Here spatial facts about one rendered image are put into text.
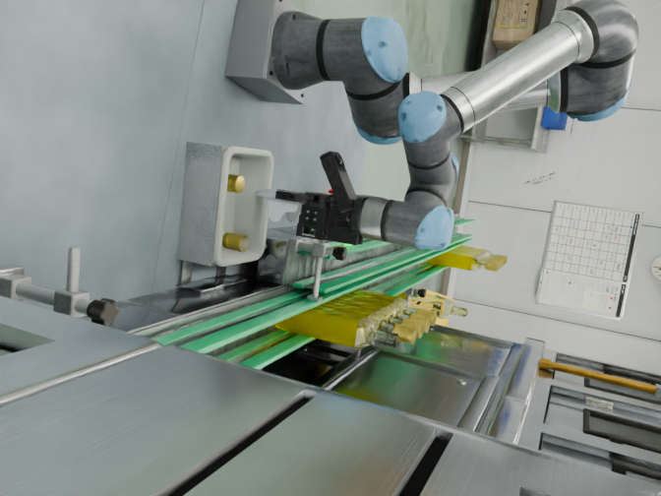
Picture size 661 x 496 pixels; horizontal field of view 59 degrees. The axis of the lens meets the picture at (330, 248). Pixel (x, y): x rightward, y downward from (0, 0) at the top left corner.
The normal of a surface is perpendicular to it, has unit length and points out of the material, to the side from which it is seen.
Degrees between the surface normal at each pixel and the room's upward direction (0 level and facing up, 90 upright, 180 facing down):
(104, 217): 0
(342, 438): 90
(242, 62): 90
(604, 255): 90
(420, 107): 92
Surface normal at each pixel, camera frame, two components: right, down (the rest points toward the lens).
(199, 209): -0.40, 0.08
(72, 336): 0.12, -0.98
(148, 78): 0.91, 0.17
